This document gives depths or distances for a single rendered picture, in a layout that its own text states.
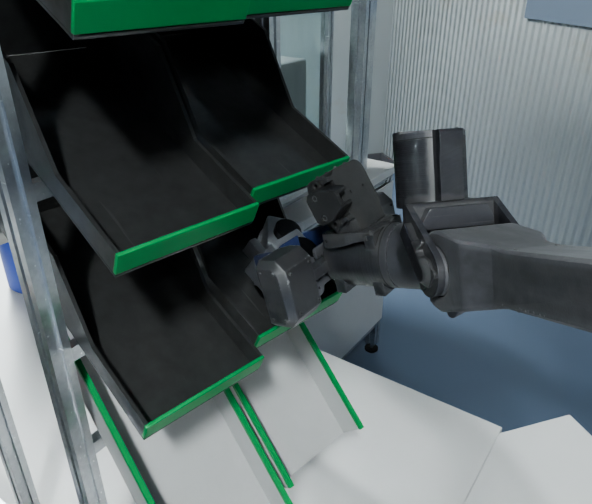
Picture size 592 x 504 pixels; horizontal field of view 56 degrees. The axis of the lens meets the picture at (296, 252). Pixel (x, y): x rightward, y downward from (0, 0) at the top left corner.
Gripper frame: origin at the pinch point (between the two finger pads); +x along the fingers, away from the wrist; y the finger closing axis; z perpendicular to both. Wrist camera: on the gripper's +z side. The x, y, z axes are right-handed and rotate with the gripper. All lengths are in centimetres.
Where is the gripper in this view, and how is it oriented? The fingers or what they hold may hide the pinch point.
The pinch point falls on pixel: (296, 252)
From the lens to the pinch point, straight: 55.8
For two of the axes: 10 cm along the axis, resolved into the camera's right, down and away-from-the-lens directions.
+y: -6.1, 3.9, -6.9
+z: -2.4, -9.2, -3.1
